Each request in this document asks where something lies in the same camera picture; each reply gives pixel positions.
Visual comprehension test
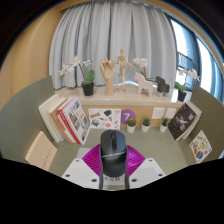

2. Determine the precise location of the purple round number sign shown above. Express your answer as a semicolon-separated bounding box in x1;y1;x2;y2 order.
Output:
120;108;137;125

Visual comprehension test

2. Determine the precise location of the white sticker sheet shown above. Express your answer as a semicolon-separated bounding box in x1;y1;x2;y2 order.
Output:
87;107;122;131

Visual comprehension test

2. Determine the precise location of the small plant in white pot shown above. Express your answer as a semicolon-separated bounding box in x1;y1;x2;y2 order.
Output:
141;117;152;133
126;117;138;134
159;117;170;133

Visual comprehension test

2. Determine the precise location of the pink wooden horse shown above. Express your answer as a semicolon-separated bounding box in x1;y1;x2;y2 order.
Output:
133;72;154;97

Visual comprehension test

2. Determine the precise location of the colourful sticker card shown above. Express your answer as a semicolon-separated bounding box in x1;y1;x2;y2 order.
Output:
189;129;213;164

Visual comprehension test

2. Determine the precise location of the white orchid in black pot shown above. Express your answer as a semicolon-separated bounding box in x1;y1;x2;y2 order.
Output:
58;55;96;97
174;68;201;103

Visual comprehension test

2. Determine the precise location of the light wooden ledge shelf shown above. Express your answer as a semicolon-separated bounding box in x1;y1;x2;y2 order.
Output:
54;84;188;128

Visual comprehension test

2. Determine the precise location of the wooden artist mannequin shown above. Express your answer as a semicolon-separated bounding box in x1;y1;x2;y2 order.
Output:
114;48;135;93

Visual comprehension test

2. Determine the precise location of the thick white book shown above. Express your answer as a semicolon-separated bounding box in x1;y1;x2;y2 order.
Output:
37;94;66;143

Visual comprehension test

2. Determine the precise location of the dark grey computer mouse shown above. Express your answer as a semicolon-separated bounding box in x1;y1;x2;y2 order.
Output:
99;129;129;179

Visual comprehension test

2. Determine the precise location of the wooden hand model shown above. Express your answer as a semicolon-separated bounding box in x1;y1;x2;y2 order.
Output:
99;56;116;97

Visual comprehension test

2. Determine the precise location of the peach-coloured book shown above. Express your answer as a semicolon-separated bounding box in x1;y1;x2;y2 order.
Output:
24;130;58;172

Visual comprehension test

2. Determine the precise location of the black-covered book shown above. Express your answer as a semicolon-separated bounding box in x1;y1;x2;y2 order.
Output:
167;102;198;141

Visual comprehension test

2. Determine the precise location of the black wooden horse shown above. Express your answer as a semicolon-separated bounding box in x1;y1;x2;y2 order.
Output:
154;75;171;94

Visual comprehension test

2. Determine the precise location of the grey-green desk partition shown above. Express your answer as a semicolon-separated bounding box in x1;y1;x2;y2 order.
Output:
0;75;224;168

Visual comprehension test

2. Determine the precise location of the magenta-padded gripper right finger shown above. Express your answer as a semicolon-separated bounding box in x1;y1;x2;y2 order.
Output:
123;144;167;190

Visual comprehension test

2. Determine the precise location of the red-white photo-cover book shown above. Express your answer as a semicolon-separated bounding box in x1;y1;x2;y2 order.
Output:
57;96;91;146

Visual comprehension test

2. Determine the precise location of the white orchid behind horses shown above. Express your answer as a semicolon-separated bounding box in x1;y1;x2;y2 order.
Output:
132;57;156;83

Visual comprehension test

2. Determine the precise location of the window with dark frame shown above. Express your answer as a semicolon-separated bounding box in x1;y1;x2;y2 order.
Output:
166;13;224;104

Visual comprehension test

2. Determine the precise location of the small white card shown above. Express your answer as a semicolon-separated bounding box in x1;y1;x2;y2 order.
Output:
151;107;165;120
165;107;177;120

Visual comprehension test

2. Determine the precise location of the grey-white curtain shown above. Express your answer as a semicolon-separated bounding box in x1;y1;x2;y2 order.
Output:
48;0;178;90

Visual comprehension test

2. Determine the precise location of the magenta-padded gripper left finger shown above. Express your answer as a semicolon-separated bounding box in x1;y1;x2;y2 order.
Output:
61;143;104;191

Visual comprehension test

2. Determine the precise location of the brown-covered book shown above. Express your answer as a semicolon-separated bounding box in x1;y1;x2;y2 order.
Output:
49;96;76;144

